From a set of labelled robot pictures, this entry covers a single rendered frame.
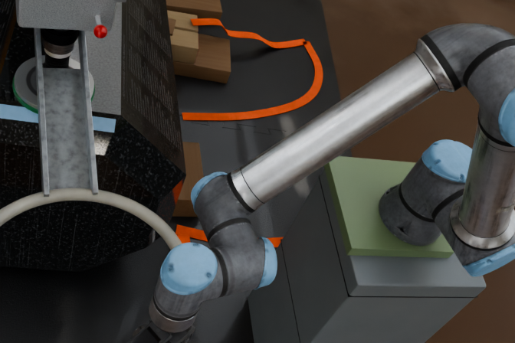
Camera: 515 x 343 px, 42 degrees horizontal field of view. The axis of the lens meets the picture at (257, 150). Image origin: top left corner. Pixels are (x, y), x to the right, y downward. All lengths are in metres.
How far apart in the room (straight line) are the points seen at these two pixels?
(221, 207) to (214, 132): 1.81
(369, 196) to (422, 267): 0.24
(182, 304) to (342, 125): 0.43
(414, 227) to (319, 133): 0.67
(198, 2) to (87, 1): 2.02
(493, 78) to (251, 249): 0.51
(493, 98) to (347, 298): 0.83
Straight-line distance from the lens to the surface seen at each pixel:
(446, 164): 1.72
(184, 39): 3.19
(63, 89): 1.77
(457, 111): 3.88
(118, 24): 2.20
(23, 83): 1.94
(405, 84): 1.23
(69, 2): 1.63
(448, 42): 1.23
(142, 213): 1.61
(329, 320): 1.94
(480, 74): 1.20
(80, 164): 1.68
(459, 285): 1.94
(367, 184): 1.94
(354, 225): 1.83
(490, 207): 1.48
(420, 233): 1.86
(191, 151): 2.81
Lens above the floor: 2.24
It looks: 46 degrees down
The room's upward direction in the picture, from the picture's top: 25 degrees clockwise
